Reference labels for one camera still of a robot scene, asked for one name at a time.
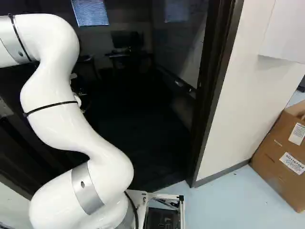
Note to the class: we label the dark door frame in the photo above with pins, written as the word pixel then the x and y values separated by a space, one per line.
pixel 214 71

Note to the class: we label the brown cardboard box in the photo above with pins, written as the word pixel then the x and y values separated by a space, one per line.
pixel 274 171

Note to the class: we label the black monitor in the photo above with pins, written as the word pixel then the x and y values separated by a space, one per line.
pixel 126 40

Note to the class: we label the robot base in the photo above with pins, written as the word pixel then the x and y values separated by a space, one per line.
pixel 166 214

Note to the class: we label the window with blind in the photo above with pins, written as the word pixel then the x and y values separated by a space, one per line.
pixel 90 12

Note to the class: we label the dark desk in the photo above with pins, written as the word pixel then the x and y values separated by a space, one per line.
pixel 126 55

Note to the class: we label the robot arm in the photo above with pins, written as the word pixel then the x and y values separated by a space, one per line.
pixel 59 133

